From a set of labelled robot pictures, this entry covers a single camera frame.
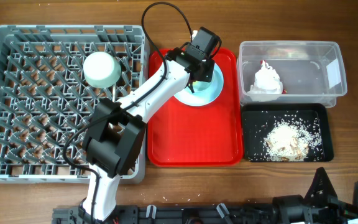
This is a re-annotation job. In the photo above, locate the green bowl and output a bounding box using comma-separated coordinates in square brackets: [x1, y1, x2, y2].
[83, 52, 122, 88]

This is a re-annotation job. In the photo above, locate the light blue plate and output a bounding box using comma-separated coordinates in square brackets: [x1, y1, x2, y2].
[174, 64, 224, 106]

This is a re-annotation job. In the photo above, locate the rice food waste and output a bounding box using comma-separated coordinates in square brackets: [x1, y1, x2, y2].
[247, 110, 324, 162]

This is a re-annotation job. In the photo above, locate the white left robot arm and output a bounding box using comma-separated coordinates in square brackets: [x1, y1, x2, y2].
[81, 27, 222, 223]

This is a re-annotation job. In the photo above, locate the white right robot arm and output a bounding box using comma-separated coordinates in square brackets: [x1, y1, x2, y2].
[272, 167, 358, 223]

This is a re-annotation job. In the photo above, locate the clear plastic bin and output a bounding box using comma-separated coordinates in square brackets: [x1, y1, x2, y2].
[237, 40, 347, 108]

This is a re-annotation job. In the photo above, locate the grey dishwasher rack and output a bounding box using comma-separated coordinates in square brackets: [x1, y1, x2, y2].
[0, 25, 149, 184]

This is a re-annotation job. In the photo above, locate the white napkin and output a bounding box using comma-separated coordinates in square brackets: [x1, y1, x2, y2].
[248, 60, 283, 94]

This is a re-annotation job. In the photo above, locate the white plastic fork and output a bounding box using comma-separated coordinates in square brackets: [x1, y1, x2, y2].
[112, 85, 116, 102]

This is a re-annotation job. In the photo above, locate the black waste tray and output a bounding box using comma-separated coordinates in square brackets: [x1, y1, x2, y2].
[241, 103, 334, 162]

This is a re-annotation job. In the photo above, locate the red plastic tray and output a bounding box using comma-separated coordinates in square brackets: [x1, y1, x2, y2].
[147, 48, 244, 167]

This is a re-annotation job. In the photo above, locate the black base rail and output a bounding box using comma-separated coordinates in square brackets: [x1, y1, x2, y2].
[53, 203, 328, 224]

